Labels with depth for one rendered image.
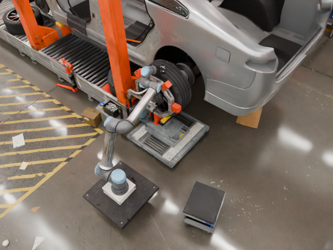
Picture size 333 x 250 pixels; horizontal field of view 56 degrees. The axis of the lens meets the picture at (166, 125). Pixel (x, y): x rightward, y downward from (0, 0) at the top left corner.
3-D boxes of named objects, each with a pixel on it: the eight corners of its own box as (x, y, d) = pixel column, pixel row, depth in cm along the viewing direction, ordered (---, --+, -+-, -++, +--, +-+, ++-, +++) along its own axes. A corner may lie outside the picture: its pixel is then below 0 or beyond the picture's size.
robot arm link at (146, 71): (138, 74, 317) (140, 65, 313) (146, 73, 327) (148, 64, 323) (145, 78, 313) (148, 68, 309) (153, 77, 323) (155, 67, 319)
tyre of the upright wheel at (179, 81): (201, 91, 349) (161, 48, 350) (188, 102, 337) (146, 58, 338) (178, 113, 406) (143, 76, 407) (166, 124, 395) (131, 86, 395)
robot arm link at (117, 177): (121, 192, 324) (120, 183, 311) (107, 184, 329) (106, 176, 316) (129, 180, 333) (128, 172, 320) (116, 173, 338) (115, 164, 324)
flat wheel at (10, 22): (47, 16, 603) (43, 4, 585) (38, 34, 559) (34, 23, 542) (14, 16, 604) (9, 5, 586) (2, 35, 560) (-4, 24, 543)
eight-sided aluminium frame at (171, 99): (174, 121, 374) (174, 87, 333) (171, 124, 371) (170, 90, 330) (141, 101, 398) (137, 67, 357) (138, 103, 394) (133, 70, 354)
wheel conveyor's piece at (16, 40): (68, 38, 597) (62, 20, 568) (29, 60, 554) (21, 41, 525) (37, 22, 640) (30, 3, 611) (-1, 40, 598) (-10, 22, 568)
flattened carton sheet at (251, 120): (263, 103, 471) (263, 101, 469) (256, 129, 438) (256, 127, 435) (244, 98, 479) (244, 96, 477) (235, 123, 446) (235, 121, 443)
